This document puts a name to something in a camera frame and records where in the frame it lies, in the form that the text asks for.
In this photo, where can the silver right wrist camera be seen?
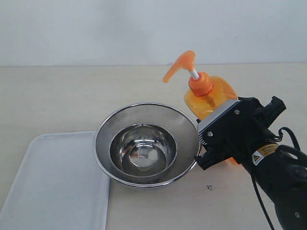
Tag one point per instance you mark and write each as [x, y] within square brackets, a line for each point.
[220, 123]

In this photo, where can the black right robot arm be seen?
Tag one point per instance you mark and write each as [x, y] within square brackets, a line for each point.
[282, 175]

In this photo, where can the orange dish soap pump bottle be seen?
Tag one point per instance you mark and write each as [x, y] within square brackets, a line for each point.
[205, 92]

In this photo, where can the white plastic tray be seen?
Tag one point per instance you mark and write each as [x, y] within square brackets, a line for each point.
[59, 186]

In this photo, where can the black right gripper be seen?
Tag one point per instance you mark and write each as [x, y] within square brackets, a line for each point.
[244, 141]

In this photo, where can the small stainless steel bowl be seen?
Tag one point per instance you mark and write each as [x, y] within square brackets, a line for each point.
[143, 151]

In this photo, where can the steel mesh colander bowl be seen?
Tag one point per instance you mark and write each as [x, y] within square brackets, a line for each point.
[177, 123]

